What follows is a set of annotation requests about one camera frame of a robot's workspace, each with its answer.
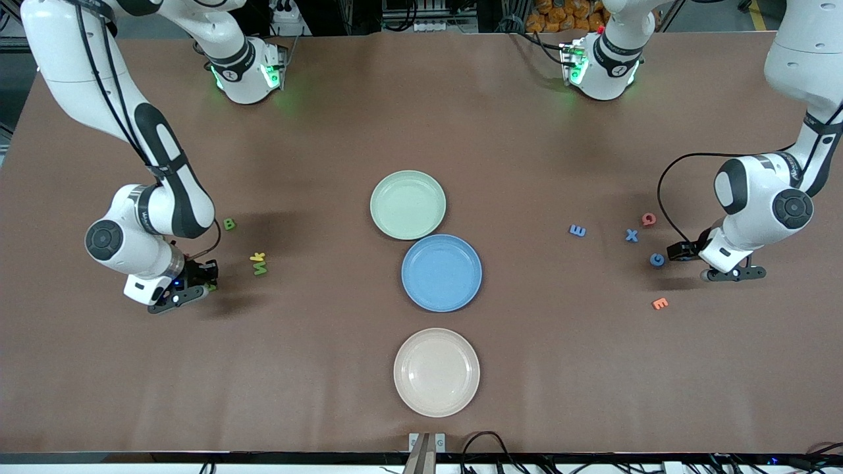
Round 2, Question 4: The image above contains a black base cable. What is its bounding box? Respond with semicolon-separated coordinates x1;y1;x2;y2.
510;26;567;66

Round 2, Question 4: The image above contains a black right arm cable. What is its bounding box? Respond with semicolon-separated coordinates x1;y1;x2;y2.
72;0;222;261

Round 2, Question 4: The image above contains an aluminium camera mount post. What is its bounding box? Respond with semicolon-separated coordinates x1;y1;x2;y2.
403;433;447;474

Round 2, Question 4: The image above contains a brown table cover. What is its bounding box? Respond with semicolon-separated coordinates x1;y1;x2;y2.
0;30;843;455

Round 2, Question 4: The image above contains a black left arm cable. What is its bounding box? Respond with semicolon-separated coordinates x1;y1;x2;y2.
657;146;801;244

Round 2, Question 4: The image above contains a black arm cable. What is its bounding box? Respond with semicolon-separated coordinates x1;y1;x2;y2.
72;0;222;261
657;146;801;244

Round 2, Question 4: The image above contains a bag of orange items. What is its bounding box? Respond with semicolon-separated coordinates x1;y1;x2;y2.
526;0;608;34

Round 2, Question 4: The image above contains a blue plate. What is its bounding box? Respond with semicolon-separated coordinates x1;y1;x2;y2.
401;234;483;313

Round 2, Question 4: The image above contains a beige plate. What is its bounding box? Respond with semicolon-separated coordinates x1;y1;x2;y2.
393;328;481;418

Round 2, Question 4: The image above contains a black cable loop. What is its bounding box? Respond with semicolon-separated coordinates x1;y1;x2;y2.
460;431;528;474

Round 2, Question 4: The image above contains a green plate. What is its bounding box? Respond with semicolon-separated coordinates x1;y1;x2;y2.
370;170;447;241

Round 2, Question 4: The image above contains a metal equipment rack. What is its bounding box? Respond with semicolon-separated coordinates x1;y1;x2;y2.
381;0;480;34

